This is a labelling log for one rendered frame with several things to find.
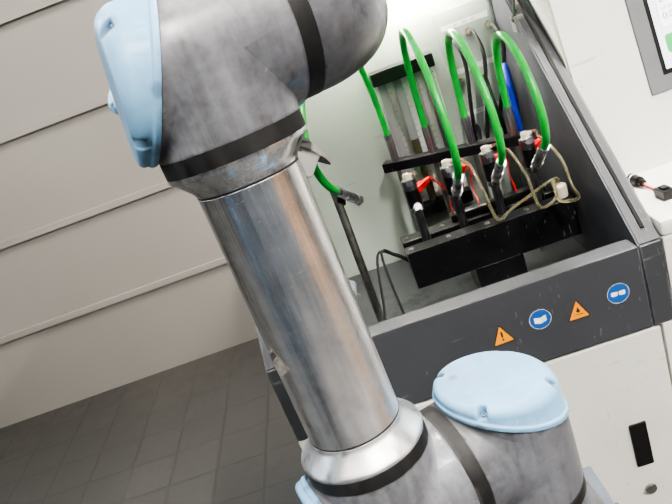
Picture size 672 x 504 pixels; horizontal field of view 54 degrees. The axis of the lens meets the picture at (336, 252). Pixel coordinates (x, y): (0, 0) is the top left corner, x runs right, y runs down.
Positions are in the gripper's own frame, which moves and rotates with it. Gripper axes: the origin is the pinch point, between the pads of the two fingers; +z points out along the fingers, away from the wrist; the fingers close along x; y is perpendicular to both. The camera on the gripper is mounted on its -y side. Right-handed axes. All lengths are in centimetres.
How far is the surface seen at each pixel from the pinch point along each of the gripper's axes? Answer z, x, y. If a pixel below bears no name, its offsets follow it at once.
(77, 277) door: 56, -236, -48
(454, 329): 25.1, 10.9, 25.8
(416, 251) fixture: 29.4, -0.6, 7.3
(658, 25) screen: 45, 45, -31
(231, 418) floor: 105, -164, 20
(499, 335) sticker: 31.6, 15.6, 26.3
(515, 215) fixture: 40.7, 15.1, 0.4
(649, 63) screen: 47, 42, -25
